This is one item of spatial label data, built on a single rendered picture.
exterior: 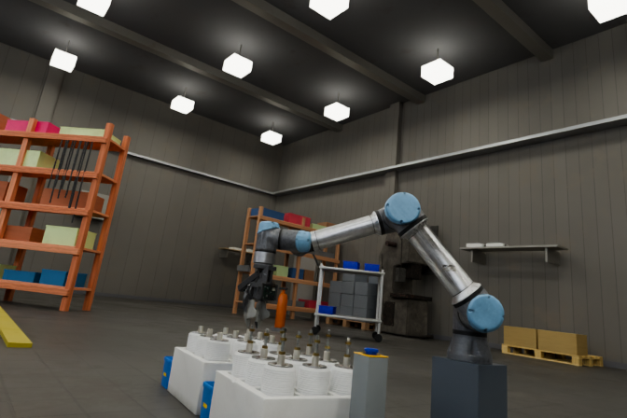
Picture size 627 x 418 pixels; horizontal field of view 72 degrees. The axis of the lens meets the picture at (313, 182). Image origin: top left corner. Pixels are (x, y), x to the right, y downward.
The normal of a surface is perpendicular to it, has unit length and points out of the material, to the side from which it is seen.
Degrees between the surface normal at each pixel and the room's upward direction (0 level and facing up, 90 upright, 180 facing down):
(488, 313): 96
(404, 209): 84
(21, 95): 90
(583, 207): 90
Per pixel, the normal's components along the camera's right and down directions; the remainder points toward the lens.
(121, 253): 0.63, -0.14
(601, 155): -0.77, -0.25
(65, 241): -0.07, -0.27
